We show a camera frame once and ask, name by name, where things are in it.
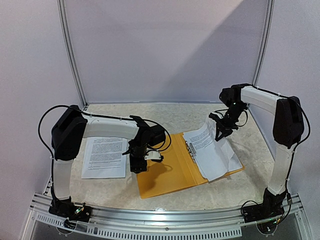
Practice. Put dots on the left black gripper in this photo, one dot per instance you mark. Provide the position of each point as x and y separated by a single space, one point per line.
136 167

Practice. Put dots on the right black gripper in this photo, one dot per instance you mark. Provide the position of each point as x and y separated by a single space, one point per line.
223 124

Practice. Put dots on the printed paper sheet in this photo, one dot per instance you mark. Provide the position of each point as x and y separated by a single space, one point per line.
201 137
217 159

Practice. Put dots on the chrome folder spring clip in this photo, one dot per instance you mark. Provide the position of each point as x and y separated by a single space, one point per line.
191 150

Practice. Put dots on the orange file folder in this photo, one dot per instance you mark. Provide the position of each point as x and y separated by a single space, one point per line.
177 171

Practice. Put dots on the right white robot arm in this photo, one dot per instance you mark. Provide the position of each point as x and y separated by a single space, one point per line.
288 126

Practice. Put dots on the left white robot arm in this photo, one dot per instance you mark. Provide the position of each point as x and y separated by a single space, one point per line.
145 141

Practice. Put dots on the stack of printed papers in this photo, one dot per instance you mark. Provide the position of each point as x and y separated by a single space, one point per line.
104 159

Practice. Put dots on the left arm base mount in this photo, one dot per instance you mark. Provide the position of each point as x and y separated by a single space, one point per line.
73 211

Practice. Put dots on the aluminium front rail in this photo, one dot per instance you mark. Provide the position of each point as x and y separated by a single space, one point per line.
116 224

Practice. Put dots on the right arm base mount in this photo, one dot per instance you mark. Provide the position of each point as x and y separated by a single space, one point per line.
270 209

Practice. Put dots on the right aluminium frame post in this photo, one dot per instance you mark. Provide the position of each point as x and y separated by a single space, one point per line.
263 42

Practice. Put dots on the aluminium frame post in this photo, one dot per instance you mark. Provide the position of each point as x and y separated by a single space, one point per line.
263 42
70 52

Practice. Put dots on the left aluminium frame post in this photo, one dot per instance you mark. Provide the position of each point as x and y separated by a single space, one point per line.
70 52

